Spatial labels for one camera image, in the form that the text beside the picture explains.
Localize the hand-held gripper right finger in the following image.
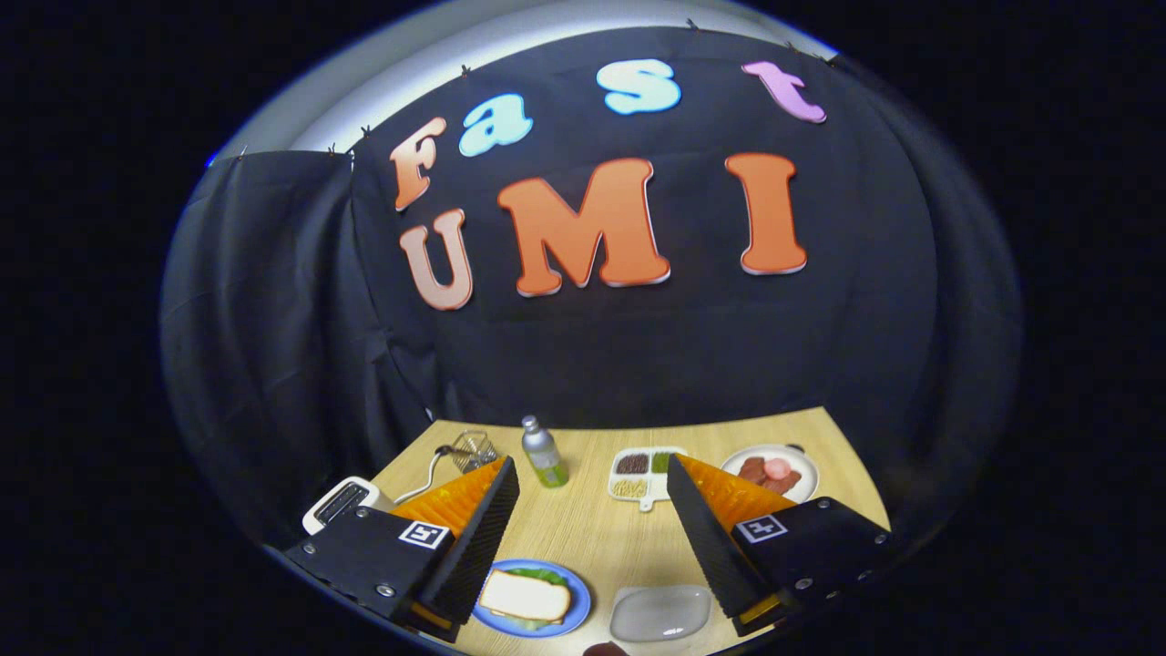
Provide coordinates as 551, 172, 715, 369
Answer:
667, 453, 898, 639

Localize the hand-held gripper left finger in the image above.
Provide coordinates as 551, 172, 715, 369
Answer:
284, 456, 520, 643

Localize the toasted bread slice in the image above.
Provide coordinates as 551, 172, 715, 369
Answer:
478, 569, 574, 624

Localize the green lettuce leaf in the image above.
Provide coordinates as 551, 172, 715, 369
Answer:
496, 565, 570, 631

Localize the white divided bean tray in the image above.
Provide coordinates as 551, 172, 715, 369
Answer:
608, 446, 684, 513

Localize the white square plate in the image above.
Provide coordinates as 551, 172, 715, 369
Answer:
609, 584, 712, 643

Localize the green labelled metal bottle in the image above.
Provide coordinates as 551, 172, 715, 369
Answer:
521, 415, 570, 489

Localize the blue round plate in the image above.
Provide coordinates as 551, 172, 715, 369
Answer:
471, 559, 592, 638

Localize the white oval meat plate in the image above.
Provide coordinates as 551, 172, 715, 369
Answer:
720, 444, 820, 505

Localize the cream white toaster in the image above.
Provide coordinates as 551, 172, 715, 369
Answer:
302, 477, 394, 537

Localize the white toaster cable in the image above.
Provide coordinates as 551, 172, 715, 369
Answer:
394, 446, 452, 505

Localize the metal wire basket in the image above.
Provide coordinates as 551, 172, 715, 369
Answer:
450, 429, 499, 474

